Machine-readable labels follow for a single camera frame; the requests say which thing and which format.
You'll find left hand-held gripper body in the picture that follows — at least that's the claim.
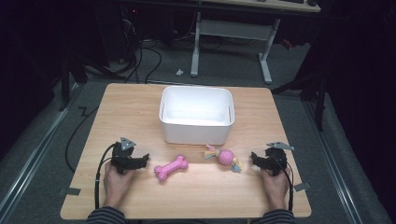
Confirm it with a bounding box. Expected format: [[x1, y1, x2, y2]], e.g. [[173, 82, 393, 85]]
[[110, 136, 137, 175]]

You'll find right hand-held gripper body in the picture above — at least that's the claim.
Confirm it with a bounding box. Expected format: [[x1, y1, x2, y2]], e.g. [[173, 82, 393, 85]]
[[264, 141, 295, 177]]

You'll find pink bone dog toy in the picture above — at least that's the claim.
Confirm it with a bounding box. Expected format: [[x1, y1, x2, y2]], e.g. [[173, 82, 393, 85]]
[[153, 154, 190, 183]]

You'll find pink ball rope toy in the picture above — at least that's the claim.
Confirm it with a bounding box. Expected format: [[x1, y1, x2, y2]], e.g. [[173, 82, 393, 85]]
[[204, 144, 244, 174]]

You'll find white plastic bin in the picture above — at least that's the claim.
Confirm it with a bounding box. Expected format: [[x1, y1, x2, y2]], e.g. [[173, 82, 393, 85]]
[[158, 85, 236, 147]]

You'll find person's left hand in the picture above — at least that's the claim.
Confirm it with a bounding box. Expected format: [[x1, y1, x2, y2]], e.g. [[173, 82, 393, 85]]
[[103, 161, 136, 209]]

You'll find person's right hand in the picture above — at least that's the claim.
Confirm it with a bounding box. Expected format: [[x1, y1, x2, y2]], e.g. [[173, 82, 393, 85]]
[[261, 166, 291, 211]]

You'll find grey tape piece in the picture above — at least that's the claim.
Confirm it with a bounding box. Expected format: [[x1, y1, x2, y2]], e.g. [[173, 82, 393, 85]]
[[57, 186, 82, 197], [293, 182, 312, 192]]

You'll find black metal stand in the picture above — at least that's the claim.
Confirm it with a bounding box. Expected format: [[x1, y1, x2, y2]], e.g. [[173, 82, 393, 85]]
[[271, 73, 328, 133], [58, 52, 90, 112]]

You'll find desk with grey metal legs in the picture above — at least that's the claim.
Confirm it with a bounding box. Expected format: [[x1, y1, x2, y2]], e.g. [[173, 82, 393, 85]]
[[190, 0, 321, 85]]

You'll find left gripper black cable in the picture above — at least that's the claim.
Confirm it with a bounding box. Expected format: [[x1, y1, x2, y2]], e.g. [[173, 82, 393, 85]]
[[93, 143, 117, 210]]

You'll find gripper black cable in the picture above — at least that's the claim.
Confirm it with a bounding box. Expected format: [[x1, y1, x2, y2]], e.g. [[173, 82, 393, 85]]
[[271, 154, 295, 213], [93, 143, 117, 210]]

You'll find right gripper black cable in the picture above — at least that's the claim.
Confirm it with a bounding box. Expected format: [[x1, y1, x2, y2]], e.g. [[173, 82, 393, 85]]
[[271, 154, 295, 213]]

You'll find black floor cable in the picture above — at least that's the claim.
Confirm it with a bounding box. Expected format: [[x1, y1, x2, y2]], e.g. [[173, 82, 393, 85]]
[[64, 105, 100, 174]]

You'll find grey floor rail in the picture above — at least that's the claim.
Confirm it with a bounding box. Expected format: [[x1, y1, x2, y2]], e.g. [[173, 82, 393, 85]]
[[0, 83, 82, 220], [303, 101, 363, 224]]

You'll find bundle of black cables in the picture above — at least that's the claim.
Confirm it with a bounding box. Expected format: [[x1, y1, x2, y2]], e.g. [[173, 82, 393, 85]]
[[120, 12, 163, 84]]

